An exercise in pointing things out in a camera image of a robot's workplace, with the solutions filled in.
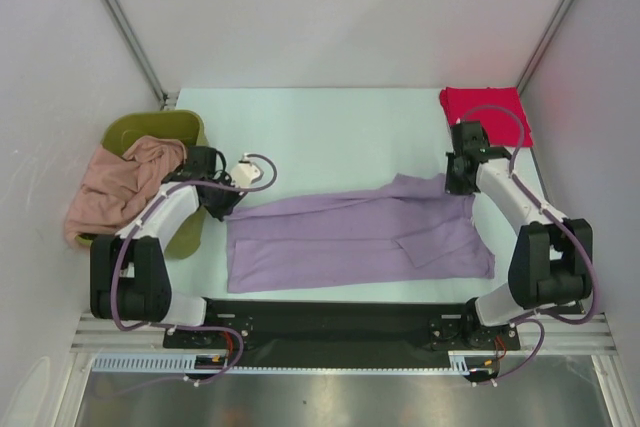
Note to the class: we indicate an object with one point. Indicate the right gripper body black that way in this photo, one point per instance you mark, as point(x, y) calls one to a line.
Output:
point(454, 183)

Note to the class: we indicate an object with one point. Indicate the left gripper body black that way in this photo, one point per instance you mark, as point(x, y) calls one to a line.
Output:
point(221, 201)

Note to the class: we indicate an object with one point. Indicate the purple t shirt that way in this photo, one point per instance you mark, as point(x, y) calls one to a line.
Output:
point(410, 229)

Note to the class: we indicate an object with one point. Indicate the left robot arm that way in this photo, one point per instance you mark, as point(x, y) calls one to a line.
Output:
point(128, 275)

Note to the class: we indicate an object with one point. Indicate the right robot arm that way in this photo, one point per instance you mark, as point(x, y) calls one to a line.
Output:
point(551, 265)

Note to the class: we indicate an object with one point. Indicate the folded red t shirt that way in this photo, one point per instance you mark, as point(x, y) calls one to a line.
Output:
point(499, 110)

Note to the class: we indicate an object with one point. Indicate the pink t shirt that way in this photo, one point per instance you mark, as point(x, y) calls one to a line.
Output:
point(115, 189)

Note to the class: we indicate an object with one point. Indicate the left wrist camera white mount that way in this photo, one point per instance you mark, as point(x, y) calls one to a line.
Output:
point(245, 173)

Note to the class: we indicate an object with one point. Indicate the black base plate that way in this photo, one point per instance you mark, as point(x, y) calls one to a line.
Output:
point(352, 335)

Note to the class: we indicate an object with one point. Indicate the right corner aluminium post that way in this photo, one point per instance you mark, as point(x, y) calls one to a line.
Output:
point(553, 26)

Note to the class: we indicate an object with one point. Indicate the corner aluminium post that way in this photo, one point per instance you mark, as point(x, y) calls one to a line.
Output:
point(131, 41)
point(553, 26)

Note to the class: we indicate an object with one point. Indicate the white slotted cable duct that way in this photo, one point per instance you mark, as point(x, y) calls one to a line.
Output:
point(207, 365)

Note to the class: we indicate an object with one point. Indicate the aluminium frame rail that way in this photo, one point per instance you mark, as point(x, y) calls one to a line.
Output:
point(102, 336)

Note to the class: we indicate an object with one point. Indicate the left corner aluminium post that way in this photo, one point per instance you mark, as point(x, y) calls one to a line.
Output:
point(131, 41)

